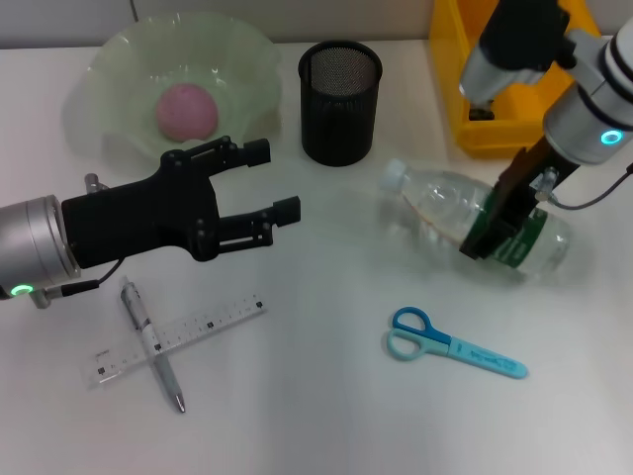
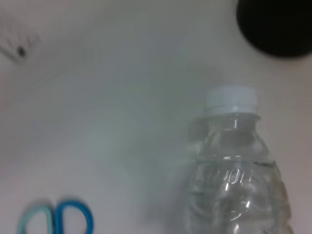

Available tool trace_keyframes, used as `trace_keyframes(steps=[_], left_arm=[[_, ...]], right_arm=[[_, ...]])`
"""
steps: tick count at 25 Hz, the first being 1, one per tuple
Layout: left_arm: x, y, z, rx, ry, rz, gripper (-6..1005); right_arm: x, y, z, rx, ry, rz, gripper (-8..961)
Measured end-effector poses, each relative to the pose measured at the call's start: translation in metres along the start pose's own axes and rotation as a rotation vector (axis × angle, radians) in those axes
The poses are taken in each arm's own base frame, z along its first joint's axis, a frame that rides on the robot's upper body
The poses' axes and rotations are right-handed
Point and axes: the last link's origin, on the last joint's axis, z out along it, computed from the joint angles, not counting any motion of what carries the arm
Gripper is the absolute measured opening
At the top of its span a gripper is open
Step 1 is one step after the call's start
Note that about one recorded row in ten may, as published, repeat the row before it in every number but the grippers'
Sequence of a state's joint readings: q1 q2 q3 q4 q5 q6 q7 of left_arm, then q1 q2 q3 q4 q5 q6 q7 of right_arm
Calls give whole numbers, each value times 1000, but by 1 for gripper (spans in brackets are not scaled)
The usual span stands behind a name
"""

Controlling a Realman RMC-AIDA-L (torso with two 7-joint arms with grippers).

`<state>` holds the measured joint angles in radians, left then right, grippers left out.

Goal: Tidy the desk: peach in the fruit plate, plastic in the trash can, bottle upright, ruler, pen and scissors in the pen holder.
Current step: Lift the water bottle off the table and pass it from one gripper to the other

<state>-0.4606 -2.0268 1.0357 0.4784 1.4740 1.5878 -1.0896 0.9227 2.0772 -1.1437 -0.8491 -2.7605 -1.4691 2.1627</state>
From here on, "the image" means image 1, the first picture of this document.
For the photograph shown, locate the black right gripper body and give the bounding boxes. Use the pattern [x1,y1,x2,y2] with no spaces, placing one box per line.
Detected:
[494,138,578,233]

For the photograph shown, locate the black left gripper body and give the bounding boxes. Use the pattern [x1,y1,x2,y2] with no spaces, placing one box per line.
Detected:
[61,150,222,271]

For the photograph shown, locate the clear green-label water bottle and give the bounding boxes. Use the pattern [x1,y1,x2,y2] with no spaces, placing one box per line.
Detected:
[379,157,573,281]

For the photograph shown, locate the pink peach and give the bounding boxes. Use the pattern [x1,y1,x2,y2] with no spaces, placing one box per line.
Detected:
[155,82,220,143]

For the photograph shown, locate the blue scissors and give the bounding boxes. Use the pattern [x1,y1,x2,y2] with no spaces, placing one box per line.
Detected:
[385,306,529,381]

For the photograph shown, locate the black mesh pen holder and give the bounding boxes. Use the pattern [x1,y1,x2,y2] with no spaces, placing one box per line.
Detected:
[298,41,384,167]

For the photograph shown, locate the clear plastic ruler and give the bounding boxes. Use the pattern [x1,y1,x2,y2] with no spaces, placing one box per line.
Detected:
[88,291,268,390]

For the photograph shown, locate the pale green glass fruit plate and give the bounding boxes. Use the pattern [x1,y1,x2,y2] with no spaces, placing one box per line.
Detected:
[63,12,283,174]

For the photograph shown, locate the silver pen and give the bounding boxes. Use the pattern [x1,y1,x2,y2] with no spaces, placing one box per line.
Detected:
[120,279,188,415]

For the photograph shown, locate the yellow plastic bin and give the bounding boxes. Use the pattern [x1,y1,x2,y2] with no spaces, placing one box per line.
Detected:
[428,0,602,159]

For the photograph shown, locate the right gripper cable with plug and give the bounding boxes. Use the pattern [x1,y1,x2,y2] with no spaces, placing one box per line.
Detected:
[533,165,633,212]

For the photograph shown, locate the gripper cable with plug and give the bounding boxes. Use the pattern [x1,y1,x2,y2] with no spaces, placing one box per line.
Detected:
[32,172,125,311]
[533,165,633,212]

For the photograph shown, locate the left gripper cable with plug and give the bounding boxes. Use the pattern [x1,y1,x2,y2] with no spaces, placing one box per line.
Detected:
[32,172,125,311]

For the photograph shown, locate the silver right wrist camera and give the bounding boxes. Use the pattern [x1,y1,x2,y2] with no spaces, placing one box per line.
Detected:
[459,0,578,105]

